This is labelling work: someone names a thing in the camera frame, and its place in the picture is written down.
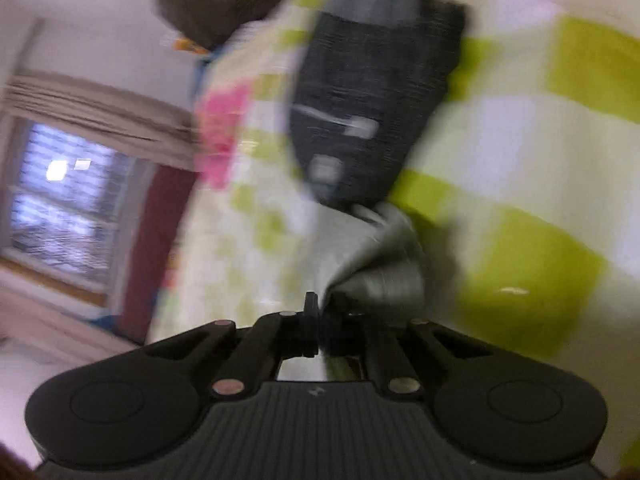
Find sage green pants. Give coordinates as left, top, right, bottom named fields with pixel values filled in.
left=308, top=203, right=427, bottom=325

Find green checkered bed sheet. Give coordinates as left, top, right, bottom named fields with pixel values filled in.
left=149, top=0, right=639, bottom=471

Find barred window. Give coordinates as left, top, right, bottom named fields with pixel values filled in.
left=8, top=122, right=137, bottom=289

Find dark folded garment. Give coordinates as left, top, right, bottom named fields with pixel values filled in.
left=288, top=0, right=466, bottom=209

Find beige curtain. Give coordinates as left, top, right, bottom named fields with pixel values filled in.
left=1, top=70, right=198, bottom=171

